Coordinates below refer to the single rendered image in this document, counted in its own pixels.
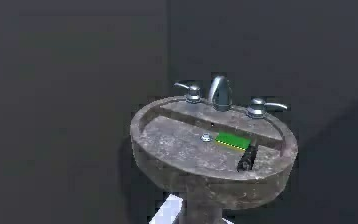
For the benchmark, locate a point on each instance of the chrome sink drain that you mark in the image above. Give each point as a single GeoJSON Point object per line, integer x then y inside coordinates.
{"type": "Point", "coordinates": [206, 137]}

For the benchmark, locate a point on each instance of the chrome sink faucet spout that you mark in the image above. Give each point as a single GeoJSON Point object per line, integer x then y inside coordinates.
{"type": "Point", "coordinates": [220, 93]}

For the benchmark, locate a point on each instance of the green sponge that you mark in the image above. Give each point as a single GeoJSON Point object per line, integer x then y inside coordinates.
{"type": "Point", "coordinates": [233, 140]}

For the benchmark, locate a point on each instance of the black scrub brush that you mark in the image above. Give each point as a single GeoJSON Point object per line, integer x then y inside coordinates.
{"type": "Point", "coordinates": [247, 159]}

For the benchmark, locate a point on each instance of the grey stone pedestal sink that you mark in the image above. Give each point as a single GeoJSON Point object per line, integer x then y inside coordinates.
{"type": "Point", "coordinates": [177, 156]}

